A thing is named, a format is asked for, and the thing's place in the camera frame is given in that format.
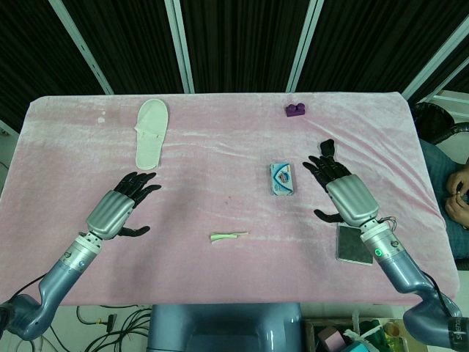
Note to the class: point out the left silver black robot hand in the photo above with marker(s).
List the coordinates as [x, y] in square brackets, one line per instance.
[110, 210]

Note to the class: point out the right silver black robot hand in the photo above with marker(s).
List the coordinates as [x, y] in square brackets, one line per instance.
[351, 198]

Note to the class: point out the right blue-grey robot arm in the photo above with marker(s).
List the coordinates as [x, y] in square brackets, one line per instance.
[399, 271]

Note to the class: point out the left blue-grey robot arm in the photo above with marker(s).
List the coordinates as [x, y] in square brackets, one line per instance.
[58, 278]

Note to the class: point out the flat grey square plate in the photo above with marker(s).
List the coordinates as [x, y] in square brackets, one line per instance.
[351, 247]

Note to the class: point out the blue white soap box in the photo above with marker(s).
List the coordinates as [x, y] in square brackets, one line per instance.
[282, 179]

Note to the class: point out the white disposable slipper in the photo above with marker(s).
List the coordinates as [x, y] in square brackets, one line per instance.
[150, 132]

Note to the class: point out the seated person in blue clothes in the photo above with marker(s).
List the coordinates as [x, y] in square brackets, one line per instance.
[438, 168]

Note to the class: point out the purple toy block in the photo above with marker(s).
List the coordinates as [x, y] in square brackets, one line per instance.
[295, 110]

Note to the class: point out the black wicker chair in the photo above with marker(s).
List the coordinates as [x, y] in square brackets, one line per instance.
[434, 121]

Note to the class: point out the cardboard box with clutter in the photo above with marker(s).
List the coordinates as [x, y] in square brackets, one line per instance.
[329, 326]

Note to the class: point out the pink plush table cloth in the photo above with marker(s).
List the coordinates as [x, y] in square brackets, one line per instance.
[227, 154]

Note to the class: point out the green plastic packaging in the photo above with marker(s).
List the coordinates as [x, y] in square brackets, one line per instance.
[381, 330]

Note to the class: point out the pink block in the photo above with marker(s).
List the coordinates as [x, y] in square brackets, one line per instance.
[331, 339]

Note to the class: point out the blue-grey robot torso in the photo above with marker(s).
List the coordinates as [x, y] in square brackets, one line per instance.
[220, 330]

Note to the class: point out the black pleated curtain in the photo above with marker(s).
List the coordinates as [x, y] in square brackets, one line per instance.
[242, 40]

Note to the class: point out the white frame post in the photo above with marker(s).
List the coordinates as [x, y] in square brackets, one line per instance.
[181, 47]
[86, 47]
[302, 47]
[436, 78]

